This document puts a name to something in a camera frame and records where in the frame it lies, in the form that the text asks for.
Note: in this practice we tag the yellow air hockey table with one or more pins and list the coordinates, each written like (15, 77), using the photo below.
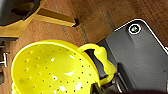
(50, 15)

